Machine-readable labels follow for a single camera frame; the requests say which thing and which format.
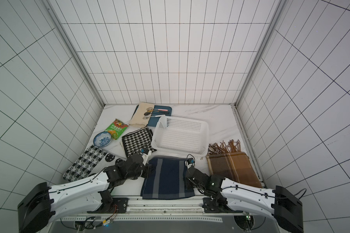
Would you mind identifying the black white houndstooth scarf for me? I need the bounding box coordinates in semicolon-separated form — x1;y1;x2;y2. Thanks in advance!
122;127;156;157

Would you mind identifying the brown striped fringed scarf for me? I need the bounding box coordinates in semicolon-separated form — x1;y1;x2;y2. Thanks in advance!
207;139;262;188

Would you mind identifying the navy grey striped scarf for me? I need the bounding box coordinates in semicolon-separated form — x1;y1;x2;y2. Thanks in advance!
141;156;195;200

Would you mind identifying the white plastic perforated basket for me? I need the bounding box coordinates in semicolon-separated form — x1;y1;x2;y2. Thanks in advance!
151;116;209;156

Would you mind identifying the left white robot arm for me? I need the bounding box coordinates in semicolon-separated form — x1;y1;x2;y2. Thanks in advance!
17;153;149;233

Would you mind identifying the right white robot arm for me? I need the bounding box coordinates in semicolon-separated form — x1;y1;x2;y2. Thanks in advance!
185;165;304;233

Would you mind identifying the houndstooth cloth with gear prints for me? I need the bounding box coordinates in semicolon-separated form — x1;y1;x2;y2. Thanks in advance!
63;145;126;182

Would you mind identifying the blue patterned ceramic bowl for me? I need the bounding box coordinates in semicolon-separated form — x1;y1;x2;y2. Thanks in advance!
93;131;112;148

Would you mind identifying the green snack bag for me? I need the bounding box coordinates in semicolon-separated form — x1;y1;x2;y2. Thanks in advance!
105;119;129;140

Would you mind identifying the teal blue tray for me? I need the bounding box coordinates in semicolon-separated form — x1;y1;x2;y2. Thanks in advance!
140;105;172;127

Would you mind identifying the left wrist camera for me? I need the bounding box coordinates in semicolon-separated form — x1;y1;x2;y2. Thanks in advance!
141;148;152;165

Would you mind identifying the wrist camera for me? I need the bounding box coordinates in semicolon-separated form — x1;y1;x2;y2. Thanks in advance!
185;154;195;168
141;148;152;165

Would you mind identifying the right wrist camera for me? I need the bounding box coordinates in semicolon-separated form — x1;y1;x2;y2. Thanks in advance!
185;154;195;168

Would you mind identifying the metal base rail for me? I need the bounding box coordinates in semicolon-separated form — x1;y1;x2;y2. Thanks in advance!
40;196;288;233

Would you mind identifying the spoon with white handle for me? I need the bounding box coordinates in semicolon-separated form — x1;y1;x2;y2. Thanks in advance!
143;114;166;119

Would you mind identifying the spoon with red handle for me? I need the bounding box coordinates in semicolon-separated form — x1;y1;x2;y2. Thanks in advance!
146;108;169;115

